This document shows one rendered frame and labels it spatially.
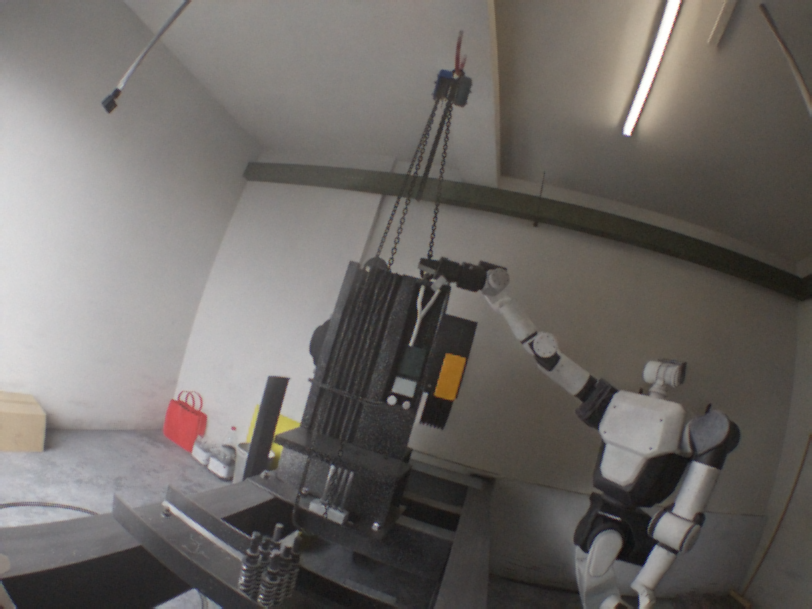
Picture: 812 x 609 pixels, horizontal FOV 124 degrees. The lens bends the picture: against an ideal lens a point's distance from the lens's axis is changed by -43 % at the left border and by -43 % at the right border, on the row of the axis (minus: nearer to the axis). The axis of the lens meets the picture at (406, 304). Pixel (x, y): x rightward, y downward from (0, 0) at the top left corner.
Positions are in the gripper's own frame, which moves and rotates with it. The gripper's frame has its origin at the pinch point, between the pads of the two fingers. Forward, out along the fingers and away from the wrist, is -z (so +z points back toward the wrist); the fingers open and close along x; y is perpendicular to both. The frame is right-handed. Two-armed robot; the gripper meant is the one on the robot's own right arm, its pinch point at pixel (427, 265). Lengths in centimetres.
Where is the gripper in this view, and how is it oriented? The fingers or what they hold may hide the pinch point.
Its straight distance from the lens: 121.7
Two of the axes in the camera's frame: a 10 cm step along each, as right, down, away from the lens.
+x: -0.9, 1.8, 9.8
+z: 9.7, 2.6, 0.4
